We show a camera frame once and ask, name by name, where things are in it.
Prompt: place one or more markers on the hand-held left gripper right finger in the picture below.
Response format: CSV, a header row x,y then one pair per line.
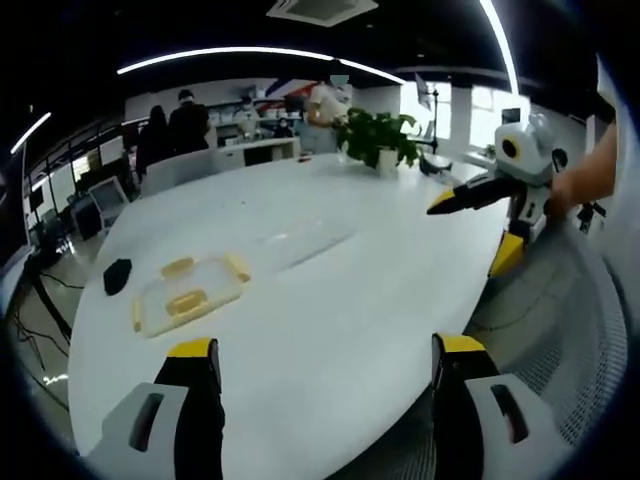
x,y
460,400

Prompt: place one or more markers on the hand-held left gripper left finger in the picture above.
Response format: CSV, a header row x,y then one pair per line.
x,y
195,400

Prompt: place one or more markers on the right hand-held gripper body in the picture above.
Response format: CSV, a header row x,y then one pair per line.
x,y
527,150

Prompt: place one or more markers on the clear container lid yellow latches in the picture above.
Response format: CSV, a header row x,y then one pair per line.
x,y
192,295

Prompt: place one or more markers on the clear plastic food container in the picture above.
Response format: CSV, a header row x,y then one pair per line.
x,y
310,240

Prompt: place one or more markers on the person's right hand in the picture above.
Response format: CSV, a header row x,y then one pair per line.
x,y
562,192

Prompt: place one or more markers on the small green plant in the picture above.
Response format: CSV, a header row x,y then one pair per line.
x,y
490,150

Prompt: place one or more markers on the black object on table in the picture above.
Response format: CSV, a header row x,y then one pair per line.
x,y
434,165

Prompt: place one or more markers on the black stand with flag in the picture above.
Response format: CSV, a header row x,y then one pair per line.
x,y
436,125

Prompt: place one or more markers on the person's white shirt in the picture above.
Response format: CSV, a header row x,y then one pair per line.
x,y
622,150

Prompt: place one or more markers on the grey mesh office chair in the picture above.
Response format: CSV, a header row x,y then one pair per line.
x,y
565,330

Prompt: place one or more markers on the green potted plant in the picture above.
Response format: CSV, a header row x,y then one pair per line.
x,y
380,135

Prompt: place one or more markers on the small black cloth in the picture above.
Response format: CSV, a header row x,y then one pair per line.
x,y
117,276

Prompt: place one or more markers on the white counter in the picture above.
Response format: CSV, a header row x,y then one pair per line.
x,y
260,150

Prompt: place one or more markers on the white monitor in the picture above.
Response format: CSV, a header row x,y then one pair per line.
x,y
107,200

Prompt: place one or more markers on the white chair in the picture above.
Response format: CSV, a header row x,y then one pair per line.
x,y
180,172

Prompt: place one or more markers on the ceiling air vent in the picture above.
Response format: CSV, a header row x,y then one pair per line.
x,y
322,10

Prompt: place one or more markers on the long ceiling light strip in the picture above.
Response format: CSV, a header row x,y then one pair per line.
x,y
225,52

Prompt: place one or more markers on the short ceiling light strip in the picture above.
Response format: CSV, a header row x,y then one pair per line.
x,y
30,132

